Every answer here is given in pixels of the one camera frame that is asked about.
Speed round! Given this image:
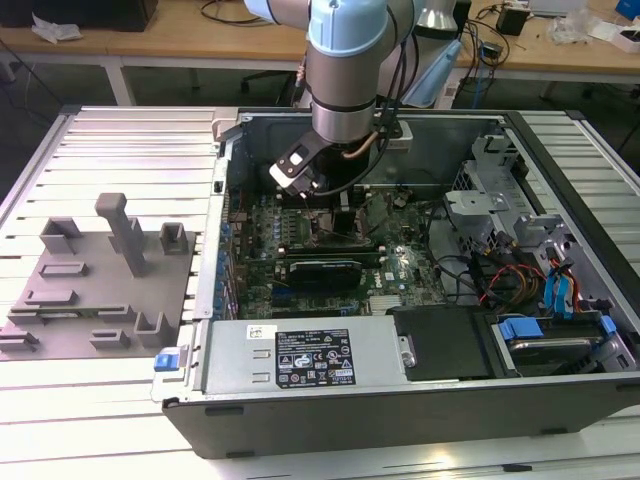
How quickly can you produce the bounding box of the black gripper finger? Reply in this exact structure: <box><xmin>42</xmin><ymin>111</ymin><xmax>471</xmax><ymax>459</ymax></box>
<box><xmin>333</xmin><ymin>208</ymin><xmax>358</xmax><ymax>241</ymax></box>

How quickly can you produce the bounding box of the silver metal socket cover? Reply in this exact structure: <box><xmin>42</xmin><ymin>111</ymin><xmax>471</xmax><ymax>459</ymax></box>
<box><xmin>353</xmin><ymin>205</ymin><xmax>375</xmax><ymax>237</ymax></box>

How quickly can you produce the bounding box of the CPU socket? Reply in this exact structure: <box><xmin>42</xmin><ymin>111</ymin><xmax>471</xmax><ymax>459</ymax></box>
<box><xmin>308</xmin><ymin>207</ymin><xmax>375</xmax><ymax>247</ymax></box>

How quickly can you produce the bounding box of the RAM slot with black latches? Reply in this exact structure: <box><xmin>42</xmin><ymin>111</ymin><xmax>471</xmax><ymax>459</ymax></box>
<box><xmin>278</xmin><ymin>199</ymin><xmax>372</xmax><ymax>210</ymax></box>
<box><xmin>278</xmin><ymin>248</ymin><xmax>387</xmax><ymax>259</ymax></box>

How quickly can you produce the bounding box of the black graphics card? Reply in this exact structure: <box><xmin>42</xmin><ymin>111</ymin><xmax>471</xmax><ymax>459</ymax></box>
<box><xmin>285</xmin><ymin>256</ymin><xmax>365</xmax><ymax>292</ymax></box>

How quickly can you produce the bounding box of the green motherboard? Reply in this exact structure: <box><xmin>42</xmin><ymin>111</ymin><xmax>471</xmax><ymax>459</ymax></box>
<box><xmin>222</xmin><ymin>142</ymin><xmax>451</xmax><ymax>321</ymax></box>

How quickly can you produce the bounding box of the silver chipset heatsink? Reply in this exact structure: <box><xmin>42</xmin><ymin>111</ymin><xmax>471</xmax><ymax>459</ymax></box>
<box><xmin>368</xmin><ymin>293</ymin><xmax>402</xmax><ymax>315</ymax></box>

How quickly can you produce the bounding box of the silver metal disk bay cage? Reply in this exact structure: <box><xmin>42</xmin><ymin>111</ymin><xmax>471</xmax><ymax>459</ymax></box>
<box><xmin>442</xmin><ymin>132</ymin><xmax>532</xmax><ymax>261</ymax></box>

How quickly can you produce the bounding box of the black plastic shroud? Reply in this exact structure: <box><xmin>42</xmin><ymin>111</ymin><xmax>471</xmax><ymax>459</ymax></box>
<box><xmin>387</xmin><ymin>305</ymin><xmax>496</xmax><ymax>382</ymax></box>

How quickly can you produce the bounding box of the grey power supply unit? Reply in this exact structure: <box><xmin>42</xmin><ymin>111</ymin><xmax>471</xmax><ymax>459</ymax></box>
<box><xmin>202</xmin><ymin>319</ymin><xmax>410</xmax><ymax>396</ymax></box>

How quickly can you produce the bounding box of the black open PC case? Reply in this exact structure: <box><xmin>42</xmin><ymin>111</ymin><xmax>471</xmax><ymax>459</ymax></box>
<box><xmin>151</xmin><ymin>106</ymin><xmax>640</xmax><ymax>460</ymax></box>

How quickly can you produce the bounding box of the blue case release latch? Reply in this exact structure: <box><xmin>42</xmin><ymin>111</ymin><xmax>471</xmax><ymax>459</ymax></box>
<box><xmin>153</xmin><ymin>348</ymin><xmax>181</xmax><ymax>373</ymax></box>

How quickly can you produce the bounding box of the black power adapter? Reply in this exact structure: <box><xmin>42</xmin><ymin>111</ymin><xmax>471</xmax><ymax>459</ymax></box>
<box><xmin>495</xmin><ymin>6</ymin><xmax>530</xmax><ymax>37</ymax></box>

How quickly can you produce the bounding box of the hard disk in blue carrier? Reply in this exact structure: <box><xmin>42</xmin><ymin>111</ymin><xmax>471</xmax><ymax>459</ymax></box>
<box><xmin>492</xmin><ymin>313</ymin><xmax>620</xmax><ymax>380</ymax></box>

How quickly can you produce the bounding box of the grey printed parts rack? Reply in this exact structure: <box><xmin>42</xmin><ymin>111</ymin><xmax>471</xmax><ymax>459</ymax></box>
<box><xmin>0</xmin><ymin>192</ymin><xmax>197</xmax><ymax>361</ymax></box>

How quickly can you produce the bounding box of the clear plastic bag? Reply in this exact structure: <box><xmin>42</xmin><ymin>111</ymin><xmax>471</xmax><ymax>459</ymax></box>
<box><xmin>544</xmin><ymin>8</ymin><xmax>592</xmax><ymax>45</ymax></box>

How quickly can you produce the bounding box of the flat grey device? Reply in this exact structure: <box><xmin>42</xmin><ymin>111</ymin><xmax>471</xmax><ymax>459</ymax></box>
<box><xmin>528</xmin><ymin>0</ymin><xmax>590</xmax><ymax>19</ymax></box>

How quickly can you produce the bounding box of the green RAM stick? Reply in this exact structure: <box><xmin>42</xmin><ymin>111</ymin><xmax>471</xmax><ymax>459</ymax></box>
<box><xmin>34</xmin><ymin>306</ymin><xmax>106</xmax><ymax>318</ymax></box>

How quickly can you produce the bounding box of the large black equipment box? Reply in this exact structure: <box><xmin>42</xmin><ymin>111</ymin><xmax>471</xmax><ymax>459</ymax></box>
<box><xmin>0</xmin><ymin>0</ymin><xmax>160</xmax><ymax>32</ymax></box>

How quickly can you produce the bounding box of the white cardboard box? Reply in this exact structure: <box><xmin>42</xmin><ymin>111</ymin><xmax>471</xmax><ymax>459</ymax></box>
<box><xmin>587</xmin><ymin>19</ymin><xmax>640</xmax><ymax>54</ymax></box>

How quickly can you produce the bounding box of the crumpled white paper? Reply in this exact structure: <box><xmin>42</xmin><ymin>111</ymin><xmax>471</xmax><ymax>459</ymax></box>
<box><xmin>30</xmin><ymin>12</ymin><xmax>84</xmax><ymax>46</ymax></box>

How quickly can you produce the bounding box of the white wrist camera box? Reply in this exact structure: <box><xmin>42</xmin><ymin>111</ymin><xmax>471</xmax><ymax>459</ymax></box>
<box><xmin>268</xmin><ymin>132</ymin><xmax>329</xmax><ymax>201</ymax></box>

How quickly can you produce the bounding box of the black robot camera cable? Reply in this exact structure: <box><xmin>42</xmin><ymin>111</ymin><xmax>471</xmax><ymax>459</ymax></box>
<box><xmin>312</xmin><ymin>39</ymin><xmax>419</xmax><ymax>199</ymax></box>

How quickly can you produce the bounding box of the thin black wire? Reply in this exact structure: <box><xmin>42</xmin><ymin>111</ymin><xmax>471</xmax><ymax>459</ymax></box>
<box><xmin>433</xmin><ymin>253</ymin><xmax>484</xmax><ymax>307</ymax></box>

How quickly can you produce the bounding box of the blue hanging cable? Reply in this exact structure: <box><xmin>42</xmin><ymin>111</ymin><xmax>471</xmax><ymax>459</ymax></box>
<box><xmin>473</xmin><ymin>62</ymin><xmax>489</xmax><ymax>109</ymax></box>

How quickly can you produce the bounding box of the red yellow power wire bundle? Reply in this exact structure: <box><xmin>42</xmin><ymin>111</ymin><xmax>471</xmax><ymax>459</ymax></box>
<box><xmin>479</xmin><ymin>263</ymin><xmax>547</xmax><ymax>307</ymax></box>

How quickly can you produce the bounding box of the wooden desk white frame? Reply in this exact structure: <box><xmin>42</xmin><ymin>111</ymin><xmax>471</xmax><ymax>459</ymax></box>
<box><xmin>107</xmin><ymin>0</ymin><xmax>640</xmax><ymax>101</ymax></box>
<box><xmin>0</xmin><ymin>22</ymin><xmax>137</xmax><ymax>107</ymax></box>

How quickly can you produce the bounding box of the blue flat SATA wire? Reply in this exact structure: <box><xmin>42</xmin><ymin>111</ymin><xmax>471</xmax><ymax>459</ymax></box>
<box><xmin>542</xmin><ymin>264</ymin><xmax>581</xmax><ymax>321</ymax></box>

